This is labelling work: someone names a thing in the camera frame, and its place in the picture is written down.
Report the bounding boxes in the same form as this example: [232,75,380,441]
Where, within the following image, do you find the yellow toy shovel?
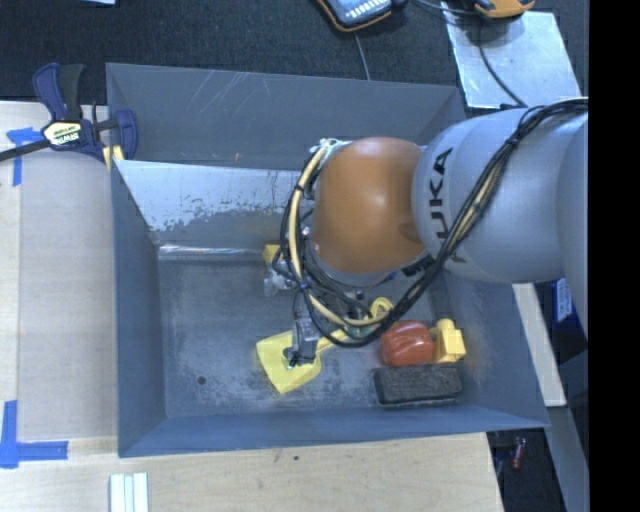
[255,296,396,396]

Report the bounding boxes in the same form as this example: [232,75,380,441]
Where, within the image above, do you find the yellow and clear plastic object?
[260,242,297,299]

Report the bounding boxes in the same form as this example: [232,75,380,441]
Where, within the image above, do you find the grey metal bin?
[104,62,554,459]

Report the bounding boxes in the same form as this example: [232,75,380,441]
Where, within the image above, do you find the red toy pepper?
[379,319,436,369]

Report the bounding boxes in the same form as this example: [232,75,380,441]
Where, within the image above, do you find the black sponge block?
[372,363,464,409]

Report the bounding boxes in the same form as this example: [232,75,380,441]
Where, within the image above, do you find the yellow toy block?
[431,317,468,365]

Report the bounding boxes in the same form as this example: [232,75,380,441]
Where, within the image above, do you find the pale wood flat board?
[17,148,121,444]

